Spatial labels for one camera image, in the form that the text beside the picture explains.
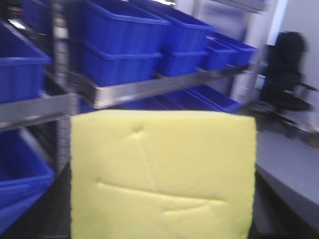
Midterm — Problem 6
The blue bin stacked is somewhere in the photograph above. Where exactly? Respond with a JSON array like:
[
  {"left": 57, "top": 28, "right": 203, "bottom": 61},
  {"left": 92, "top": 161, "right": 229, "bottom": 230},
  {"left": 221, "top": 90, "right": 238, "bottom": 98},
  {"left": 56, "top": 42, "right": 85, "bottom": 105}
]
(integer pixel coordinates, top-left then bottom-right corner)
[
  {"left": 67, "top": 0, "right": 171, "bottom": 60},
  {"left": 72, "top": 39, "right": 163, "bottom": 87}
]

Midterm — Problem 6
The blue bin lower left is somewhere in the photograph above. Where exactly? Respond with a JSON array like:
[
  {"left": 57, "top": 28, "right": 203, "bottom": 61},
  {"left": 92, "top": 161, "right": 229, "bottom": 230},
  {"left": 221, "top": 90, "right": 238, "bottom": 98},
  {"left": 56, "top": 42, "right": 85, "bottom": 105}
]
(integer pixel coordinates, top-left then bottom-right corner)
[{"left": 0, "top": 130, "right": 54, "bottom": 233}]

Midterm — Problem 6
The blue bin lower stacked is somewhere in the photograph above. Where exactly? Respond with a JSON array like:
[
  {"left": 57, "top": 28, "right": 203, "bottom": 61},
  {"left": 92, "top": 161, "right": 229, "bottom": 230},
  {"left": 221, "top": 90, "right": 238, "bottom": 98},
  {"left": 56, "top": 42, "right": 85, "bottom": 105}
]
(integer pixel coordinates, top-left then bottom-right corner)
[{"left": 72, "top": 39, "right": 163, "bottom": 87}]

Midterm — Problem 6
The blue bin upper stacked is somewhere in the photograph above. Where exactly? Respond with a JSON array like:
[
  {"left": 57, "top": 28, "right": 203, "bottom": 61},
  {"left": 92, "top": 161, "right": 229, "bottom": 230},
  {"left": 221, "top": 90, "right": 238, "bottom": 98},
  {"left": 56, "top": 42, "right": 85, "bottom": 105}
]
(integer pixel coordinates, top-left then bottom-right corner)
[{"left": 67, "top": 0, "right": 171, "bottom": 60}]

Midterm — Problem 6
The yellow foam block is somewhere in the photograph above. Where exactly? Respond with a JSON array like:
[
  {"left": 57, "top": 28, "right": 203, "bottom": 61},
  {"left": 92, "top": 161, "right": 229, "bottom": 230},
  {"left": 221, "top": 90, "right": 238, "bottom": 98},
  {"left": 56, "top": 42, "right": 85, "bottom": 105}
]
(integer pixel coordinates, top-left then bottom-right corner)
[{"left": 71, "top": 110, "right": 257, "bottom": 239}]

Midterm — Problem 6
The black office chair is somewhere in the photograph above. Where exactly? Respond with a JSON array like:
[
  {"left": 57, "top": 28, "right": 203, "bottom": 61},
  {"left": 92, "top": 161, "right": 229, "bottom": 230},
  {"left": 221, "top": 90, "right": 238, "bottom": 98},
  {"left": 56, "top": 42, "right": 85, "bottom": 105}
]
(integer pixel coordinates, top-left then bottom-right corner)
[{"left": 250, "top": 31, "right": 319, "bottom": 126}]

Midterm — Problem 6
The stainless steel shelf rack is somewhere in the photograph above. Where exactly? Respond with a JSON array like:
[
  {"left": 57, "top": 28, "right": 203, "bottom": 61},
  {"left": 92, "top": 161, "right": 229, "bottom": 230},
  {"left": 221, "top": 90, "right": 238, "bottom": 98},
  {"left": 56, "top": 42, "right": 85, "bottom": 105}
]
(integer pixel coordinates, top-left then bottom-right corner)
[{"left": 0, "top": 0, "right": 280, "bottom": 175}]

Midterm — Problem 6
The blue bin far left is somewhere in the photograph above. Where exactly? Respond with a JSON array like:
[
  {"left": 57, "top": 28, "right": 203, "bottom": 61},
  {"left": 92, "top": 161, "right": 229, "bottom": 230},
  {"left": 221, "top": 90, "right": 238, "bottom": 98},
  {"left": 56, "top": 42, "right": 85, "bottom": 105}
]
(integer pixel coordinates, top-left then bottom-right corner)
[{"left": 0, "top": 22, "right": 52, "bottom": 103}]

